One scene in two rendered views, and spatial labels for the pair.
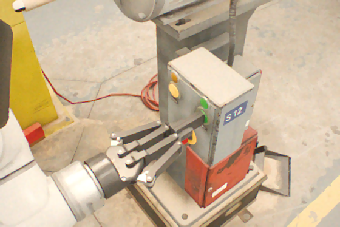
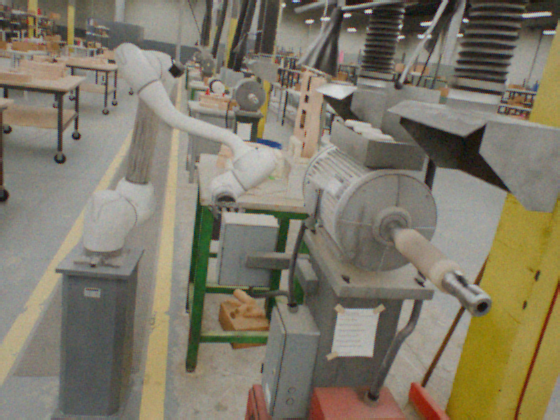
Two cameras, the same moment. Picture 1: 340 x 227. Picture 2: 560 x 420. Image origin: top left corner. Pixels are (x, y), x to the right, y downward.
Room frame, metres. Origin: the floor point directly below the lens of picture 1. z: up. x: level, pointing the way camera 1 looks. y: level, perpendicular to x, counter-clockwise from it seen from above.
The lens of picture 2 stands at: (1.10, -1.24, 1.59)
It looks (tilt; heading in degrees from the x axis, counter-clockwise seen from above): 16 degrees down; 113
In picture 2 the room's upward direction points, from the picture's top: 9 degrees clockwise
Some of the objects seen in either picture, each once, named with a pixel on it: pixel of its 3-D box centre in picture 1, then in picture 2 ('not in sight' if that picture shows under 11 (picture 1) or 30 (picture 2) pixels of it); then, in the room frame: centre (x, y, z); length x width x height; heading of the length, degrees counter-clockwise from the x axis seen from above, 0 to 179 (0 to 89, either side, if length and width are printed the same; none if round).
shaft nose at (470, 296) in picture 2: not in sight; (466, 293); (1.12, -0.43, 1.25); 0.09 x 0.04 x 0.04; 127
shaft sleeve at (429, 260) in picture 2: not in sight; (427, 258); (1.04, -0.32, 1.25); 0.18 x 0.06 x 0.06; 127
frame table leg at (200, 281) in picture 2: not in sight; (199, 290); (-0.01, 0.51, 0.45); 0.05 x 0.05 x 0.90; 37
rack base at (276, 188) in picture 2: not in sight; (267, 180); (0.09, 0.86, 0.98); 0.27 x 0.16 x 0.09; 127
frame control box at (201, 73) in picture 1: (220, 97); (256, 268); (0.57, -0.11, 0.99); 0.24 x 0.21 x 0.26; 127
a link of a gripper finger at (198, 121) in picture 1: (189, 126); not in sight; (0.41, -0.03, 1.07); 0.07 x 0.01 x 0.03; 127
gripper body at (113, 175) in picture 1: (116, 167); (226, 205); (0.32, 0.10, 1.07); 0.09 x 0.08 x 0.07; 127
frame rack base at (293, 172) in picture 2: not in sight; (297, 176); (0.22, 0.95, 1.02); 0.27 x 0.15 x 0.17; 127
